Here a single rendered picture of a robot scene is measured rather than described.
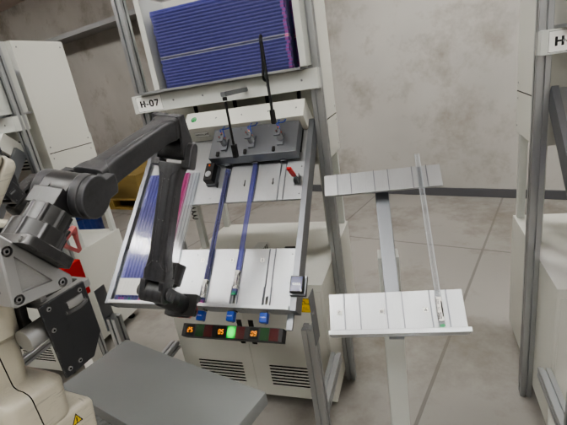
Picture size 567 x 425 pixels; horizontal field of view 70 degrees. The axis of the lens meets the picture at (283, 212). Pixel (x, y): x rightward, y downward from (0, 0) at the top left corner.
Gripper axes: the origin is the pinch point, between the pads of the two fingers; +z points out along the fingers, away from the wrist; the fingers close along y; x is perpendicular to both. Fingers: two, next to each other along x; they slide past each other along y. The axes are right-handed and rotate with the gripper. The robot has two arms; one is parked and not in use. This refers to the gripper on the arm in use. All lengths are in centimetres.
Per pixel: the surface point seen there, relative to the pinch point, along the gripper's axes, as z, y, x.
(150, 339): 101, 87, 0
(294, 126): -4, -27, -66
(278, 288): 1.2, -26.3, -8.4
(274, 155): -2, -20, -55
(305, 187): 1, -32, -43
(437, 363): 98, -74, 0
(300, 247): 0.1, -32.6, -21.5
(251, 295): 1.2, -17.9, -5.9
